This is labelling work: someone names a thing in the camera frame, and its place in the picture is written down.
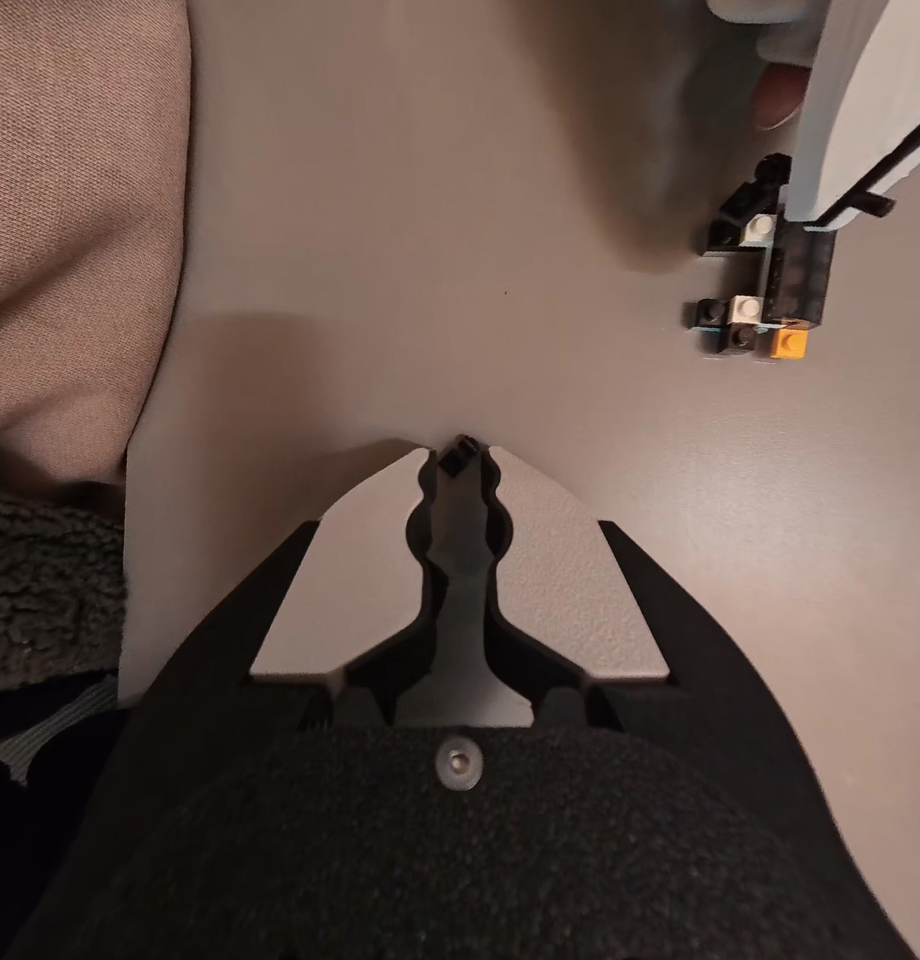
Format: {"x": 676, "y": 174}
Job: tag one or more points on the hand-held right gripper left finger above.
{"x": 355, "y": 592}

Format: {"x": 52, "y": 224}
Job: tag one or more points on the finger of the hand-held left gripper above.
{"x": 910, "y": 172}
{"x": 865, "y": 90}

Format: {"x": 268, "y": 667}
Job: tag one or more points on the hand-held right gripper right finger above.
{"x": 572, "y": 592}

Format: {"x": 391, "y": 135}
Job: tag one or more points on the small lego windshield assembly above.
{"x": 797, "y": 277}

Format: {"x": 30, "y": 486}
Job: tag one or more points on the small black lego clip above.
{"x": 456, "y": 459}

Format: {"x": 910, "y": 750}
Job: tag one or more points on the person's left hand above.
{"x": 779, "y": 97}

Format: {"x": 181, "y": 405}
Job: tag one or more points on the person's dark trousers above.
{"x": 24, "y": 862}

